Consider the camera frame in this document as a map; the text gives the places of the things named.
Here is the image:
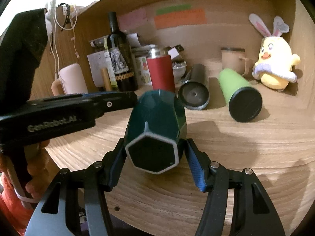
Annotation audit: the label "dark green faceted cup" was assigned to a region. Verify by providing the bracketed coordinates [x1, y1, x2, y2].
[124, 89, 187, 175]

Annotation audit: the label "white fruit print cup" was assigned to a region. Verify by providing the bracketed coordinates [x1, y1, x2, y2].
[135, 56, 152, 86]

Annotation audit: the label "person's hand holding gripper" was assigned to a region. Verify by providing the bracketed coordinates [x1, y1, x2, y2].
[25, 140, 50, 199]

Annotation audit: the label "pink mug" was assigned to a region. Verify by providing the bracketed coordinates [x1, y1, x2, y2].
[51, 63, 89, 96]

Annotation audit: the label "yellow wooden stick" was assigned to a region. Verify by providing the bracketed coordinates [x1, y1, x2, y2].
[100, 68, 113, 92]

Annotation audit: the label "white paper note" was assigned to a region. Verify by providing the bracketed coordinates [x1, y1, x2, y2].
[87, 51, 109, 87]

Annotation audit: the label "green tumbler black base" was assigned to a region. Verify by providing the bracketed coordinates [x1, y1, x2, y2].
[218, 68, 263, 123]

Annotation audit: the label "white pompom earmuffs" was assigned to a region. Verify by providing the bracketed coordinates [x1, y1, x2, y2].
[45, 0, 56, 37]

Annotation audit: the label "dark wine bottle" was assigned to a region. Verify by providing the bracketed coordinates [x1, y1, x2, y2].
[106, 12, 138, 92]

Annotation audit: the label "black steel tumbler lying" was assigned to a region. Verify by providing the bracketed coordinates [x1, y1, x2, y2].
[177, 64, 210, 110]

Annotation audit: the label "beige mug with lid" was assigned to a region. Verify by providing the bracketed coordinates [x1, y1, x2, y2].
[220, 47, 251, 76]

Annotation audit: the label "red thermos steel lid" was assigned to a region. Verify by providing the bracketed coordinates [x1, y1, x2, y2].
[147, 47, 176, 93]

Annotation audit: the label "small white bowl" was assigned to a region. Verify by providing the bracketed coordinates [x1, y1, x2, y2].
[172, 61, 187, 84]

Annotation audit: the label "pink sticky note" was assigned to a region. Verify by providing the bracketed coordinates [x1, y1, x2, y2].
[118, 8, 148, 30]

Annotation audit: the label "yellow chick plush bunny ears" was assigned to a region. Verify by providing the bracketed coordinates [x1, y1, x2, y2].
[249, 13, 301, 92]

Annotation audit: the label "green sticky note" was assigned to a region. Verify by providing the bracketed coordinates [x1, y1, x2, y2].
[155, 4, 192, 16]

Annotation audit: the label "orange sticky note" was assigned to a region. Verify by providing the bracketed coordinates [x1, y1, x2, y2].
[154, 9, 207, 29]

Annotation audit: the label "white earphone cable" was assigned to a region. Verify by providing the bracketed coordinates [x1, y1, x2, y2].
[47, 4, 81, 79]

